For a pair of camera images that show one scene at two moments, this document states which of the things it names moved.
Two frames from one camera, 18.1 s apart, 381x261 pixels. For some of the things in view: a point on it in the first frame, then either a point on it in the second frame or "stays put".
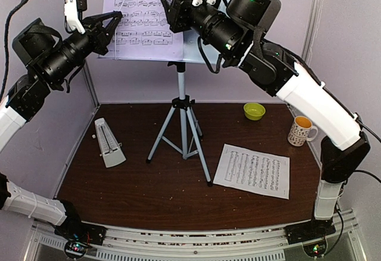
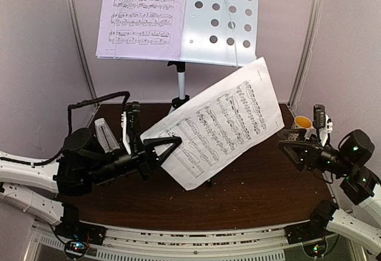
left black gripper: x=101 y=36 -> x=146 y=155
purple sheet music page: x=143 y=31 stays put
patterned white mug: x=302 y=131 stays put
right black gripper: x=174 y=14 -> x=308 y=153
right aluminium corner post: x=314 y=17 stays put
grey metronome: x=112 y=153 stays put
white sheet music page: x=253 y=170 -> x=222 y=127
